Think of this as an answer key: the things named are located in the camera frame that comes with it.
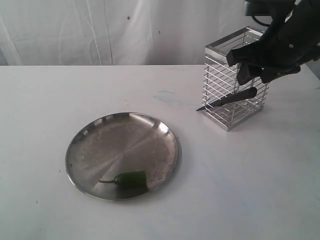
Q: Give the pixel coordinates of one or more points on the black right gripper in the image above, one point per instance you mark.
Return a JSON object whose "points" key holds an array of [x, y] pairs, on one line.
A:
{"points": [[292, 39]]}

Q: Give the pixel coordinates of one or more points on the black handled knife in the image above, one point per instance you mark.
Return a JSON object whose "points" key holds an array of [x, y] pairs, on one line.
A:
{"points": [[231, 98]]}

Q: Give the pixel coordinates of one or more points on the green jalapeno pepper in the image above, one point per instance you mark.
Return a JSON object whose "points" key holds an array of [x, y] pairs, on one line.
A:
{"points": [[128, 179]]}

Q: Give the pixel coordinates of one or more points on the round stainless steel plate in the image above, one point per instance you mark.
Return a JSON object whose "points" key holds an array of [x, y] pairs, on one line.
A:
{"points": [[120, 143]]}

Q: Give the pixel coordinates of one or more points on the white backdrop curtain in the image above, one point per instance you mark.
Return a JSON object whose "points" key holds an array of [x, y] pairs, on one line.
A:
{"points": [[114, 32]]}

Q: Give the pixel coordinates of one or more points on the chrome wire utensil holder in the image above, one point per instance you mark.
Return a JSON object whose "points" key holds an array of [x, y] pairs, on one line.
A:
{"points": [[220, 79]]}

